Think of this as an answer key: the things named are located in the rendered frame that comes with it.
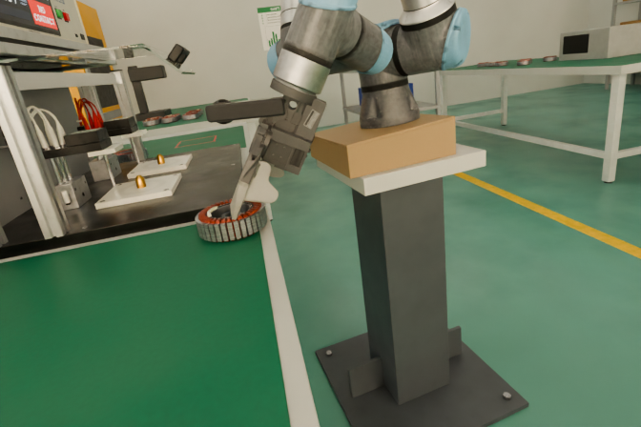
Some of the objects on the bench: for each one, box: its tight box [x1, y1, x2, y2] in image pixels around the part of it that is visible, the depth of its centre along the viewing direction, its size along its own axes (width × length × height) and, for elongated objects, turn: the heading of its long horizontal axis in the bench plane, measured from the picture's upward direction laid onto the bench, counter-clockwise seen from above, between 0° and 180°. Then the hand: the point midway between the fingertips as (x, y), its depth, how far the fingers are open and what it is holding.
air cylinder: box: [89, 154, 121, 182], centre depth 104 cm, size 5×8×6 cm
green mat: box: [93, 126, 246, 159], centre depth 154 cm, size 94×61×1 cm, turn 124°
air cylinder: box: [53, 175, 92, 211], centre depth 82 cm, size 5×8×6 cm
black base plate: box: [0, 143, 242, 259], centre depth 96 cm, size 47×64×2 cm
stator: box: [195, 199, 267, 242], centre depth 62 cm, size 11×11×4 cm
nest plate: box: [94, 173, 182, 210], centre depth 85 cm, size 15×15×1 cm
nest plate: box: [127, 154, 193, 179], centre depth 107 cm, size 15×15×1 cm
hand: (237, 200), depth 61 cm, fingers open, 14 cm apart
